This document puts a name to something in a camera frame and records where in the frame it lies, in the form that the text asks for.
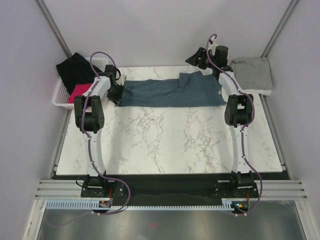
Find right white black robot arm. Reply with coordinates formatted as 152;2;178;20
185;45;255;197

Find black t shirt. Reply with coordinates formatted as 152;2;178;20
56;52;95;95

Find left corner aluminium post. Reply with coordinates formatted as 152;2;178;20
34;0;72;58

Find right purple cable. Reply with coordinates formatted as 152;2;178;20
205;33;263;218

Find right corner aluminium post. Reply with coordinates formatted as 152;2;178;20
260;0;300;58

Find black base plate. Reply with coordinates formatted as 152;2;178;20
81;173;259;205

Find white slotted cable duct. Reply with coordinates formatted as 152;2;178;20
45;198;250;211

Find pink red t shirt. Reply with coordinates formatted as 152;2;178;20
67;83;92;104

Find folded grey t shirt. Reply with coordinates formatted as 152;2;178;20
230;57;273;95

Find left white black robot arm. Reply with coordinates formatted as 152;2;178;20
74;65;124;177

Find blue grey t shirt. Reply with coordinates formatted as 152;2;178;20
118;71;226;108

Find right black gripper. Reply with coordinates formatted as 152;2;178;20
184;48;216;71

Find corner aluminium post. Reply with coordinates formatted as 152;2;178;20
34;0;72;58
260;0;300;58

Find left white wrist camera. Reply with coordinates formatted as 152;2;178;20
116;74;127;86

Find white plastic basket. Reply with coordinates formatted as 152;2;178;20
52;57;109;110

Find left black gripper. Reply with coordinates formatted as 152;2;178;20
107;83;125;106

